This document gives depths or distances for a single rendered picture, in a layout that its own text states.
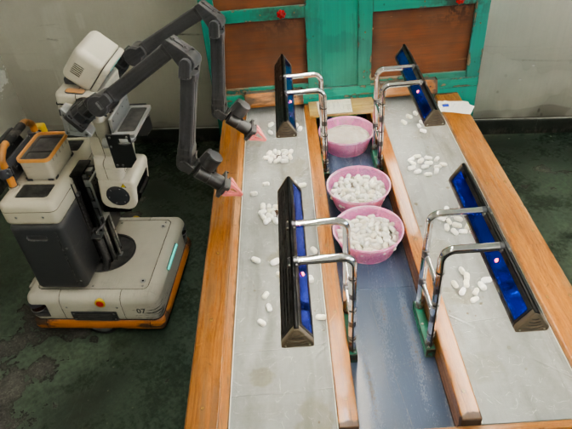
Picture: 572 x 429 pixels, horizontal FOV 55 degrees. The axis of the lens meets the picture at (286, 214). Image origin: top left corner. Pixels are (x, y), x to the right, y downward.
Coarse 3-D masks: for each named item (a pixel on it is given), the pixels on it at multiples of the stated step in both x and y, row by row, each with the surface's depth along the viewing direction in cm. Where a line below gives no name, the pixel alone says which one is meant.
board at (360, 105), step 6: (312, 102) 282; (354, 102) 279; (360, 102) 279; (366, 102) 278; (372, 102) 278; (312, 108) 278; (354, 108) 274; (360, 108) 274; (366, 108) 274; (372, 108) 273; (312, 114) 273; (318, 114) 272; (330, 114) 272; (336, 114) 272; (342, 114) 272; (348, 114) 272; (354, 114) 272
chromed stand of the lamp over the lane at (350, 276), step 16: (288, 224) 158; (304, 224) 156; (320, 224) 156; (336, 224) 156; (304, 256) 145; (320, 256) 144; (336, 256) 144; (352, 256) 145; (352, 272) 147; (352, 288) 150; (352, 304) 155; (352, 320) 159; (352, 336) 164; (352, 352) 169
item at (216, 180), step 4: (212, 172) 206; (224, 172) 212; (228, 172) 211; (212, 176) 204; (216, 176) 205; (220, 176) 207; (224, 176) 209; (208, 180) 204; (212, 180) 205; (216, 180) 205; (220, 180) 206; (224, 180) 206; (208, 184) 206; (212, 184) 206; (216, 184) 206; (220, 184) 206; (224, 184) 205; (216, 188) 207; (220, 188) 206; (224, 188) 204; (216, 192) 208; (216, 196) 206
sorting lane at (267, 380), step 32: (256, 160) 251; (256, 224) 216; (256, 256) 202; (256, 288) 189; (320, 288) 187; (256, 320) 178; (320, 320) 176; (256, 352) 168; (288, 352) 167; (320, 352) 167; (256, 384) 160; (288, 384) 159; (320, 384) 158; (256, 416) 152; (288, 416) 151; (320, 416) 150
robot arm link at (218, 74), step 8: (216, 24) 214; (216, 32) 216; (224, 32) 222; (216, 40) 221; (224, 40) 224; (216, 48) 223; (224, 48) 225; (216, 56) 225; (224, 56) 227; (216, 64) 227; (224, 64) 228; (216, 72) 229; (224, 72) 230; (216, 80) 231; (224, 80) 232; (216, 88) 233; (224, 88) 234; (216, 96) 235; (224, 96) 236; (216, 104) 236; (224, 104) 237; (224, 112) 239
